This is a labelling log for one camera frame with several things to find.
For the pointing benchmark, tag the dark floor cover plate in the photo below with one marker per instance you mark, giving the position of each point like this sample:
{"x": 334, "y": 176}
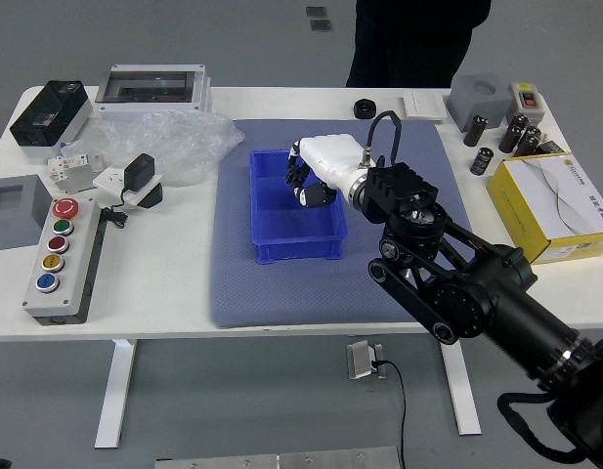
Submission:
{"x": 320, "y": 25}
{"x": 316, "y": 11}

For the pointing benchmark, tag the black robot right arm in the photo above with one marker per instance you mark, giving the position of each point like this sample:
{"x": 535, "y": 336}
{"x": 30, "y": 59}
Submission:
{"x": 501, "y": 293}

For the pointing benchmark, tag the black lidded white enclosure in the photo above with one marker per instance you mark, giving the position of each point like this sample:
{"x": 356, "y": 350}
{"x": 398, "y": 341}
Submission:
{"x": 49, "y": 115}

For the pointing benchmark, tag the white wall switch plate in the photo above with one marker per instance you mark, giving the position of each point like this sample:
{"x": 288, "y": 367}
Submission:
{"x": 423, "y": 106}

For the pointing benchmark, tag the grey five-button control box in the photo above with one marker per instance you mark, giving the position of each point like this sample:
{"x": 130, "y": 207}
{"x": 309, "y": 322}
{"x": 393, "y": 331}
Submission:
{"x": 37, "y": 303}

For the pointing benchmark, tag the white socket plate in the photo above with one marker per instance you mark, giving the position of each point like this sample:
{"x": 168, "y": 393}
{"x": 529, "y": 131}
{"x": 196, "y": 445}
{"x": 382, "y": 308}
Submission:
{"x": 108, "y": 180}

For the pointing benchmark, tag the grey switch box red button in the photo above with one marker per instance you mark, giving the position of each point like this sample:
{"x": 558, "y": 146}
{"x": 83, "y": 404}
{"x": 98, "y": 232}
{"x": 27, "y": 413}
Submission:
{"x": 526, "y": 100}

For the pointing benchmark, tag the grey block with round hole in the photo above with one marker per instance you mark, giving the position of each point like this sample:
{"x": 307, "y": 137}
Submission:
{"x": 472, "y": 102}

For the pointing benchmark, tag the black power adapter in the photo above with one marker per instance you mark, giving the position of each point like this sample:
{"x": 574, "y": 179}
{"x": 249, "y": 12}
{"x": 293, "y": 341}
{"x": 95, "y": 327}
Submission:
{"x": 139, "y": 171}

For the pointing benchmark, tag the yellow white carton box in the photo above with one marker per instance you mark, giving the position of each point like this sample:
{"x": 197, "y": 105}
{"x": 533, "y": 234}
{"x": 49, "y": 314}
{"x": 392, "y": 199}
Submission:
{"x": 540, "y": 205}

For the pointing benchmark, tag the grey metal plate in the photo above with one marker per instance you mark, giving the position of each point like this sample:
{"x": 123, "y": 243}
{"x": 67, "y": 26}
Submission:
{"x": 281, "y": 461}

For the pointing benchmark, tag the grey block with square hole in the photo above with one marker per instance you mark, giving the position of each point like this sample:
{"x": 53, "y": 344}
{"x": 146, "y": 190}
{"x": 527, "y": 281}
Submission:
{"x": 12, "y": 229}

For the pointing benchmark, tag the white circuit breaker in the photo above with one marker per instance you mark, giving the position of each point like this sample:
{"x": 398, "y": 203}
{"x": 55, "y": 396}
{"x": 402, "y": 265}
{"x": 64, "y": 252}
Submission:
{"x": 69, "y": 168}

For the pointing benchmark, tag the white table leg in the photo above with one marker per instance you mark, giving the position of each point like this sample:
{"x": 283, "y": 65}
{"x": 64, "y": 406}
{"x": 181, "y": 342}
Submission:
{"x": 462, "y": 396}
{"x": 116, "y": 391}

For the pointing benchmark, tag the silver floor socket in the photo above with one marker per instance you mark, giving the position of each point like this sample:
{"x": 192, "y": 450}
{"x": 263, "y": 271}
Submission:
{"x": 359, "y": 361}

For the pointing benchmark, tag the black block under socket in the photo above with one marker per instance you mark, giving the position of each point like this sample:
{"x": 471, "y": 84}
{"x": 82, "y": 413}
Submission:
{"x": 154, "y": 198}

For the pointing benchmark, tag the small black flat component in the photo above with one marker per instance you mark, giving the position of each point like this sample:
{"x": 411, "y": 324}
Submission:
{"x": 551, "y": 147}

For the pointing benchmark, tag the person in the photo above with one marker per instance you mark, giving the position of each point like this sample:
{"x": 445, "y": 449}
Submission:
{"x": 413, "y": 44}

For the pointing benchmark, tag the blue plastic box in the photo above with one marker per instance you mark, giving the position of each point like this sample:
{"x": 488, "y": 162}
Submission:
{"x": 296, "y": 229}

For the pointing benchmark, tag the grey distribution box clear lid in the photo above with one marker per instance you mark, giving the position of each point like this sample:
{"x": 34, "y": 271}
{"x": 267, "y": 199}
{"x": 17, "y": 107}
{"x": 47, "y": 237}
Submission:
{"x": 184, "y": 98}

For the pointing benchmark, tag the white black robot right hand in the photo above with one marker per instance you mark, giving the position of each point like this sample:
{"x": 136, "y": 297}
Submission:
{"x": 330, "y": 154}

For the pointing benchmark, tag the blue-grey padded mat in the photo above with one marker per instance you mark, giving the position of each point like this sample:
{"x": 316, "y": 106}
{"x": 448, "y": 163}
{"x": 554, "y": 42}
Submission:
{"x": 306, "y": 293}

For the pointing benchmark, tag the clear plastic bag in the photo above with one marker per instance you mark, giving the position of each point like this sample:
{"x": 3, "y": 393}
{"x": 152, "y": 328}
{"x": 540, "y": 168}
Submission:
{"x": 184, "y": 141}

